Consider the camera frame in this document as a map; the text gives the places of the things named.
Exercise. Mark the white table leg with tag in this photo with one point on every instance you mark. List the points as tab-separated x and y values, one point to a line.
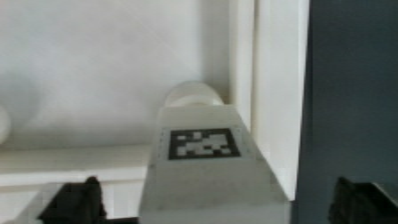
210	182

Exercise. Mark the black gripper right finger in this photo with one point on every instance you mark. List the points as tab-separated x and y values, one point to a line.
363	204

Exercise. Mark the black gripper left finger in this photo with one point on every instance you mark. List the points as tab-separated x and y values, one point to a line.
77	207

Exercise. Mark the white square tabletop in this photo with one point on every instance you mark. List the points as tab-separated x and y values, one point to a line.
123	68

